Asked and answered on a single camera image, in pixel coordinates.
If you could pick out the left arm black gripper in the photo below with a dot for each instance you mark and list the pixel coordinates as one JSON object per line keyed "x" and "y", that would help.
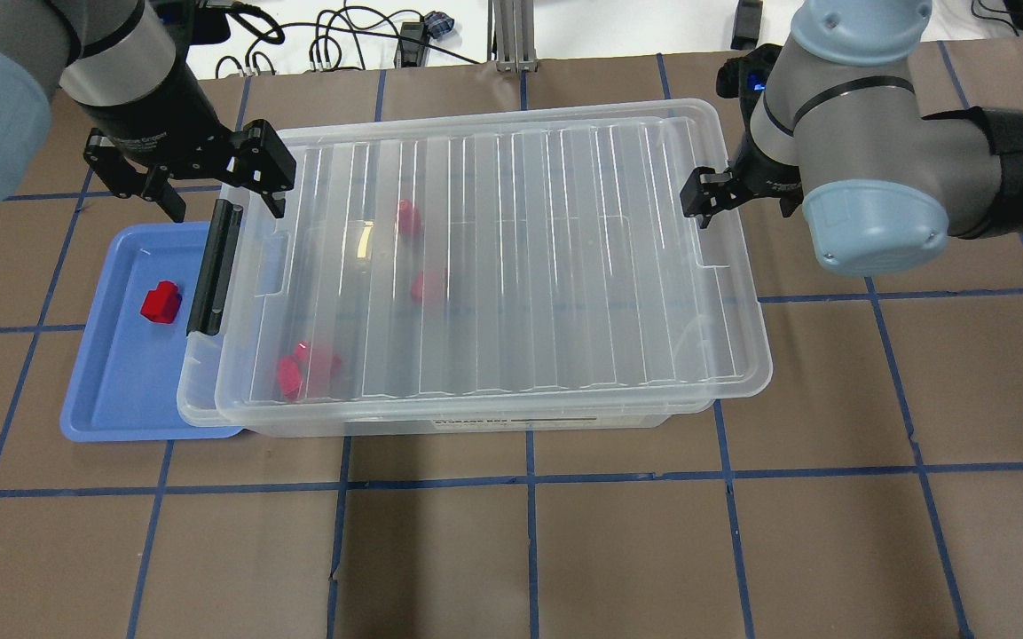
{"x": 159, "y": 113}

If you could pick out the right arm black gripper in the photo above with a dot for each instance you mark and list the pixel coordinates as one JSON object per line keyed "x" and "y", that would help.
{"x": 765, "y": 176}

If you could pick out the clear plastic box lid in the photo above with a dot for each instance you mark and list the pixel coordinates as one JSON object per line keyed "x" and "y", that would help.
{"x": 493, "y": 257}

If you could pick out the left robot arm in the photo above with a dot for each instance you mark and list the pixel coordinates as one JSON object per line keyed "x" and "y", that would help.
{"x": 41, "y": 80}

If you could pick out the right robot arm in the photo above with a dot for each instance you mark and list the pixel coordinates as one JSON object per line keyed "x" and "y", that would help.
{"x": 831, "y": 128}

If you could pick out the clear plastic storage box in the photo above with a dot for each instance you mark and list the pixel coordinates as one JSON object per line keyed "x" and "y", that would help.
{"x": 440, "y": 417}

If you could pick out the black power adapter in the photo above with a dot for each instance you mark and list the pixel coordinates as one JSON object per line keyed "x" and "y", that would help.
{"x": 747, "y": 25}

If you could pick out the blue plastic tray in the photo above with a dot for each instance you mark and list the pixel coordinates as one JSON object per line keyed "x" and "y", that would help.
{"x": 126, "y": 375}

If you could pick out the black box latch handle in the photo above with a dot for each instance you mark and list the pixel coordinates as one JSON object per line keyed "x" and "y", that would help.
{"x": 210, "y": 294}

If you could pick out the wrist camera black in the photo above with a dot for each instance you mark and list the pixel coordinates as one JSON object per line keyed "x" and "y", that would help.
{"x": 188, "y": 23}

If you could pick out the aluminium frame post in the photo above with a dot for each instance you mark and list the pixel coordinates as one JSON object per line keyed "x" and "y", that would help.
{"x": 511, "y": 31}

